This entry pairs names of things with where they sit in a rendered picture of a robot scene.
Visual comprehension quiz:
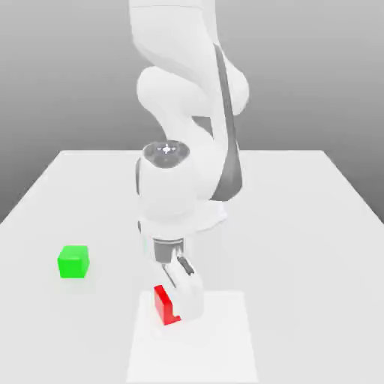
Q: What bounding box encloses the small green cube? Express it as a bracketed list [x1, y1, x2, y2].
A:
[57, 244, 91, 280]

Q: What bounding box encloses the small red cube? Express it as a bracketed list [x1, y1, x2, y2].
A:
[153, 284, 182, 327]

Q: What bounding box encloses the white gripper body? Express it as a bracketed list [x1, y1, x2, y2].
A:
[151, 259, 206, 323]

